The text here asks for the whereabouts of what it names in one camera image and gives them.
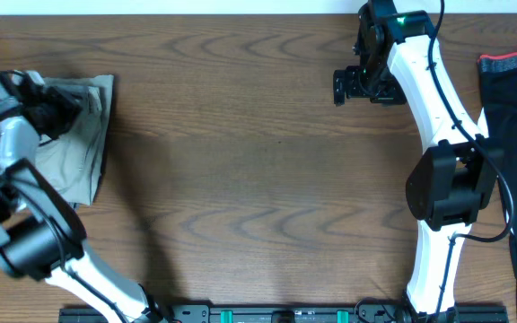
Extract black camera cable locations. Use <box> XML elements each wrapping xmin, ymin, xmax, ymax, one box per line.
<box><xmin>0</xmin><ymin>69</ymin><xmax>129</xmax><ymax>323</ymax></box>
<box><xmin>426</xmin><ymin>0</ymin><xmax>515</xmax><ymax>323</ymax></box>

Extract right black camera cable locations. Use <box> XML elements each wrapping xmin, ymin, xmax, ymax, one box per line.
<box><xmin>426</xmin><ymin>0</ymin><xmax>515</xmax><ymax>323</ymax></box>

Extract left black camera cable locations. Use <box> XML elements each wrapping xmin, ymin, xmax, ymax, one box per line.
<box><xmin>0</xmin><ymin>69</ymin><xmax>129</xmax><ymax>323</ymax></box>

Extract folded grey trousers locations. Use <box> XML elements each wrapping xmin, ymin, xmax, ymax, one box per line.
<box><xmin>65</xmin><ymin>201</ymin><xmax>80</xmax><ymax>211</ymax></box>

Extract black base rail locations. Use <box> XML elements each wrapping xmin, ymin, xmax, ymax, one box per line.
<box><xmin>58</xmin><ymin>302</ymin><xmax>510</xmax><ymax>323</ymax></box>

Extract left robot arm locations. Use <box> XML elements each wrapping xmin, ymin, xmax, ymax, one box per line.
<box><xmin>0</xmin><ymin>70</ymin><xmax>173</xmax><ymax>322</ymax></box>

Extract light khaki shorts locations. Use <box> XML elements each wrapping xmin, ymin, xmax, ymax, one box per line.
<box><xmin>36</xmin><ymin>74</ymin><xmax>114</xmax><ymax>205</ymax></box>

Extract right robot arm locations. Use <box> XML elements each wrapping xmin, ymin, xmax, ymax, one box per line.
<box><xmin>332</xmin><ymin>1</ymin><xmax>508</xmax><ymax>322</ymax></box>

